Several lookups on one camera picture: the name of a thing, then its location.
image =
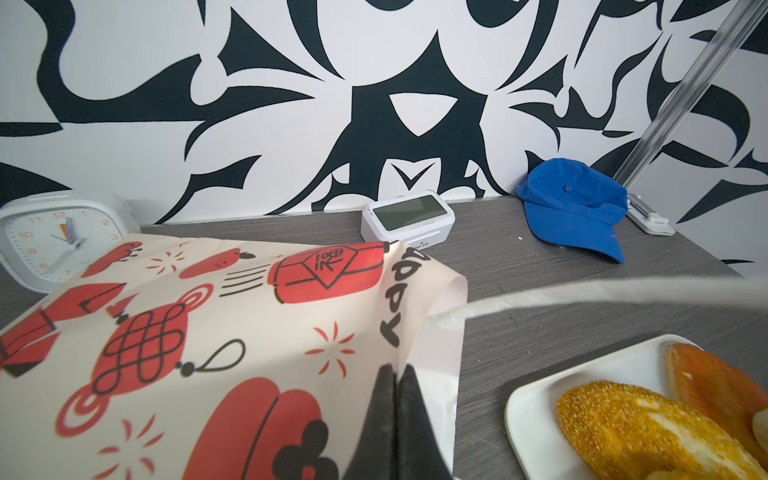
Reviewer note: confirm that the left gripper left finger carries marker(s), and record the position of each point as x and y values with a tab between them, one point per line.
375	455

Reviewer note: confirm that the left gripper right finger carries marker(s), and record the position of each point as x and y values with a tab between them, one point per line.
417	452

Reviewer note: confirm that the sesame oval fake bread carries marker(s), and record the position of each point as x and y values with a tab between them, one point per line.
624	431

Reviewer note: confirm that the red white paper bag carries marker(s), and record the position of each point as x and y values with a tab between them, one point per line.
196	358

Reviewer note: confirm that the orange fake croissant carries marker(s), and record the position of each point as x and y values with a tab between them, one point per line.
723	393

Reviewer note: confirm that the white plastic tray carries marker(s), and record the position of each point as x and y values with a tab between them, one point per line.
532	427

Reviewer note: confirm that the white digital clock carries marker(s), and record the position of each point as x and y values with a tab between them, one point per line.
421	219

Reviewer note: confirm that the blue baseball cap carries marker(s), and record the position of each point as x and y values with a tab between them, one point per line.
568	203

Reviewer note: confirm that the small white round clock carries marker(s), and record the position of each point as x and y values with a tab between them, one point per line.
49	238

